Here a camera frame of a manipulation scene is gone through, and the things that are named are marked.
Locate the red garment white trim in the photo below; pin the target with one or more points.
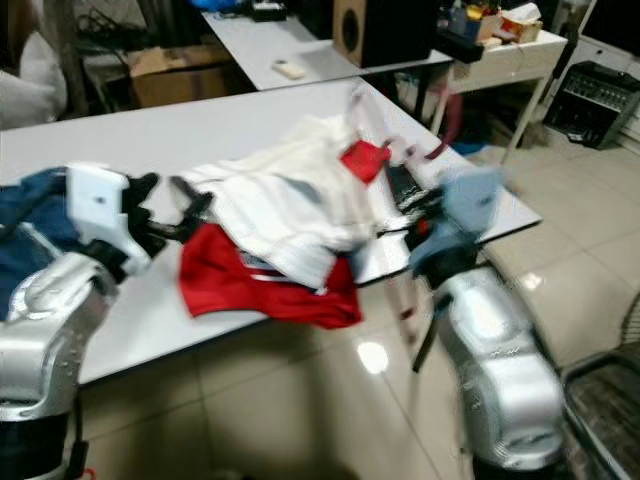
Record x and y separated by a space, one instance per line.
230 290

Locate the white remote control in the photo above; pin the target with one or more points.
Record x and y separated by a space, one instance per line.
290 68

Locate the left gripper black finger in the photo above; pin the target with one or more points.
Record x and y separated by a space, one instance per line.
192 212
142 192

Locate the blue plastic object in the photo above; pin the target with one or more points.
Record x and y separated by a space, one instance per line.
218 4

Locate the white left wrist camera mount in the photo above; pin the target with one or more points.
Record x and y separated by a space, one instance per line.
100 200

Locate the small white desk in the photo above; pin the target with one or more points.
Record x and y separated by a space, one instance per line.
520 55

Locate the black wooden speaker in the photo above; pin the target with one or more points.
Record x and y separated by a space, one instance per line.
390 30

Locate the open brown cardboard box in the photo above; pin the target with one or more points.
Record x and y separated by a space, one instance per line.
180 82

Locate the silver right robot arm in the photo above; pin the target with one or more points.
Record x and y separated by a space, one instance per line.
500 370

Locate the white crumpled garment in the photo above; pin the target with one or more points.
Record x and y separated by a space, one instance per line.
290 210

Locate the long white side table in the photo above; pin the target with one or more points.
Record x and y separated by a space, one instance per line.
310 40

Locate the black audio mixer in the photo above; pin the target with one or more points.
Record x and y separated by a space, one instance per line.
595 100

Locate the white cushion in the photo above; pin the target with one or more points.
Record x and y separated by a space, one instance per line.
30 90

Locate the large white table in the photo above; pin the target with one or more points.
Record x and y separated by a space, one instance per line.
210 120

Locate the light blue right wrist camera mount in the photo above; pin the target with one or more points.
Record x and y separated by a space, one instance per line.
460 210

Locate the blue denim jeans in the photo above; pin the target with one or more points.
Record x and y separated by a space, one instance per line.
25 240

